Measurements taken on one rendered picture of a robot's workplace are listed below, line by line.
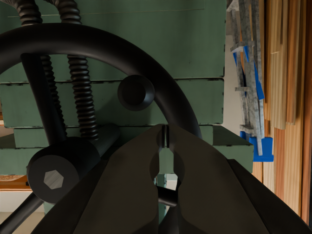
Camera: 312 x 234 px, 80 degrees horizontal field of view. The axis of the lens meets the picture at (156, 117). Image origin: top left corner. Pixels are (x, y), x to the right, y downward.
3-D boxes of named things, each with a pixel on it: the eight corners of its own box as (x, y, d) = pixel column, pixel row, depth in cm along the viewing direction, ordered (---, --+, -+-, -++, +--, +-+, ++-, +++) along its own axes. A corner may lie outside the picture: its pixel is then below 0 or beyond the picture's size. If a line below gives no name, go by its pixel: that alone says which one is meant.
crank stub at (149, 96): (133, 121, 12) (105, 93, 12) (142, 111, 18) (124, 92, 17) (162, 94, 12) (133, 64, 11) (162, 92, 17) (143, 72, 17)
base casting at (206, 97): (227, 77, 35) (225, 125, 36) (186, 85, 92) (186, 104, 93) (-6, 83, 37) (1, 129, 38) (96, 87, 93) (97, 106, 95)
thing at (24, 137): (213, 125, 36) (213, 145, 37) (194, 112, 57) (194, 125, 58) (12, 128, 38) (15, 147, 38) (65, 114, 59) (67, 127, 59)
